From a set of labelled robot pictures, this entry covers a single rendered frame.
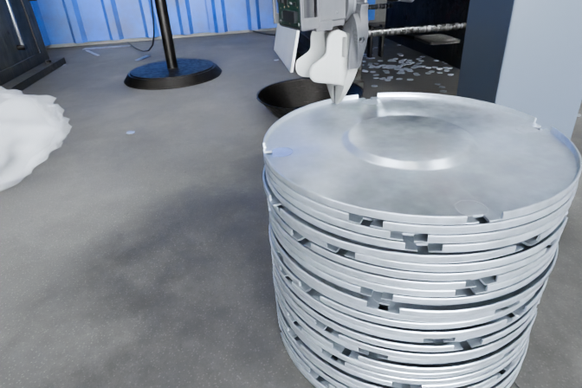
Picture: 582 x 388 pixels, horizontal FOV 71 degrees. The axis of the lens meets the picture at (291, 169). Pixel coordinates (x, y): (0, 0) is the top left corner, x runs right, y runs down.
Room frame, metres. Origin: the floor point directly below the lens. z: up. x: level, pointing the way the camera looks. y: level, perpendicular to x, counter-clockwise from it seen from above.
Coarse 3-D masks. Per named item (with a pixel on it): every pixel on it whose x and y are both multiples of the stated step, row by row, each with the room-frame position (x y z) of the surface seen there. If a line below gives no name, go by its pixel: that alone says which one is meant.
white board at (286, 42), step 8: (280, 32) 2.00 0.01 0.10; (288, 32) 1.78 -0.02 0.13; (296, 32) 1.63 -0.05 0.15; (280, 40) 1.96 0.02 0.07; (288, 40) 1.75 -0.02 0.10; (296, 40) 1.62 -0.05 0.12; (280, 48) 1.93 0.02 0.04; (288, 48) 1.73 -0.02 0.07; (296, 48) 1.62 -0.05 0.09; (280, 56) 1.90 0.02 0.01; (288, 56) 1.70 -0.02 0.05; (288, 64) 1.67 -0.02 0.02
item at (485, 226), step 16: (272, 176) 0.32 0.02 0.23; (288, 192) 0.29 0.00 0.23; (320, 208) 0.26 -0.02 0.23; (544, 208) 0.25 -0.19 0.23; (384, 224) 0.24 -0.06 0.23; (400, 224) 0.23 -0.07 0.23; (416, 224) 0.23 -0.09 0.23; (432, 224) 0.24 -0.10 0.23; (464, 224) 0.24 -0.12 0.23; (480, 224) 0.23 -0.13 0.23; (496, 224) 0.23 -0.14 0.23; (512, 224) 0.23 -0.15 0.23
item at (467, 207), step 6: (456, 204) 0.25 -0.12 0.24; (462, 204) 0.25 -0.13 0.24; (468, 204) 0.25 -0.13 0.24; (474, 204) 0.25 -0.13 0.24; (480, 204) 0.25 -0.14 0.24; (462, 210) 0.24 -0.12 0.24; (468, 210) 0.24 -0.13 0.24; (474, 210) 0.24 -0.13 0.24; (480, 210) 0.24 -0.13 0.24; (486, 210) 0.24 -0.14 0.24; (474, 216) 0.24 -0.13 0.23; (480, 216) 0.24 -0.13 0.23
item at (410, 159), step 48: (384, 96) 0.51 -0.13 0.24; (432, 96) 0.50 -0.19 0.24; (288, 144) 0.38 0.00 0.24; (336, 144) 0.37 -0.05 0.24; (384, 144) 0.35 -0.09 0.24; (432, 144) 0.35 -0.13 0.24; (480, 144) 0.35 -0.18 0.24; (528, 144) 0.35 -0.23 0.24; (336, 192) 0.28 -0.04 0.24; (384, 192) 0.27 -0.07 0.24; (432, 192) 0.27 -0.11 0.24; (480, 192) 0.27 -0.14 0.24; (528, 192) 0.26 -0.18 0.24
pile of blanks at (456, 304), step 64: (320, 256) 0.27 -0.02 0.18; (384, 256) 0.23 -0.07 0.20; (448, 256) 0.23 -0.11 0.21; (512, 256) 0.23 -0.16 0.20; (320, 320) 0.26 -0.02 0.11; (384, 320) 0.24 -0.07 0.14; (448, 320) 0.23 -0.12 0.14; (512, 320) 0.24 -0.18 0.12; (320, 384) 0.27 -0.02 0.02; (384, 384) 0.24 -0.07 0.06; (448, 384) 0.23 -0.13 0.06
